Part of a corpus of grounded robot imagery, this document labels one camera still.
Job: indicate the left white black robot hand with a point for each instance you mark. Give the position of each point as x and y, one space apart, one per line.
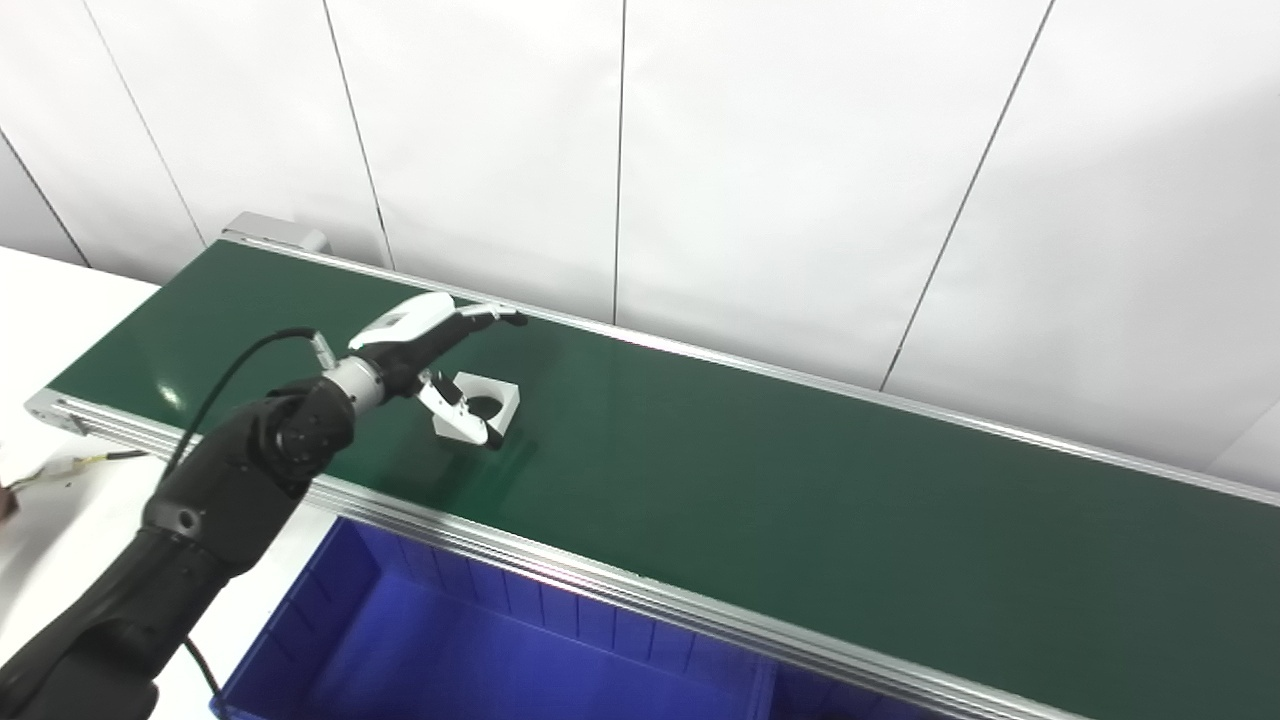
405 340

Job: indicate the white block with round hole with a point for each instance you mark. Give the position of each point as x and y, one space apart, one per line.
497 395

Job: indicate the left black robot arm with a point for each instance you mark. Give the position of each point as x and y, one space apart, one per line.
200 520

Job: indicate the grey conveyor motor housing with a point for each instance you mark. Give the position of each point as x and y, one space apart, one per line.
275 232

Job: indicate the blue plastic bin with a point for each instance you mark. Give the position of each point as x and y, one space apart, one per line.
450 650
830 700

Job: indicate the green conveyor belt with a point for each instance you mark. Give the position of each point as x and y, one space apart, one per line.
800 520

